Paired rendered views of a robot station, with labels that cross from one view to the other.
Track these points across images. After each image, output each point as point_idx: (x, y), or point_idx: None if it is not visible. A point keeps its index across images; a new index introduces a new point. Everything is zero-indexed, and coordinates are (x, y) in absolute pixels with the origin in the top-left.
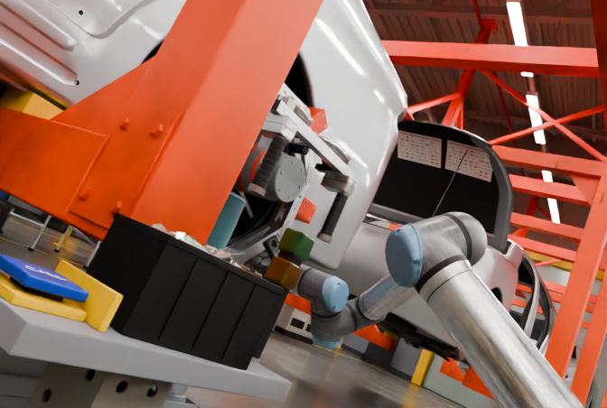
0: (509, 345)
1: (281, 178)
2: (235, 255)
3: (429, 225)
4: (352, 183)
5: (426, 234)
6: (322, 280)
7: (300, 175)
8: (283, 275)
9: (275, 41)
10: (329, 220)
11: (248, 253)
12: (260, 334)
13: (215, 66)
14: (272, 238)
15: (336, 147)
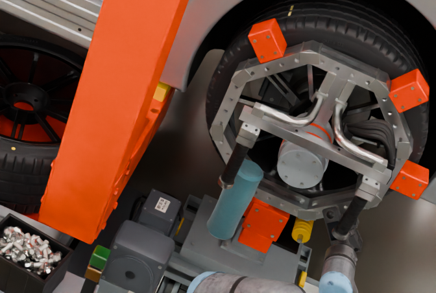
0: None
1: (285, 167)
2: (301, 210)
3: (213, 282)
4: (368, 190)
5: (202, 288)
6: (326, 271)
7: (313, 166)
8: (85, 272)
9: (109, 117)
10: (341, 218)
11: (320, 212)
12: None
13: (65, 137)
14: (329, 209)
15: (347, 149)
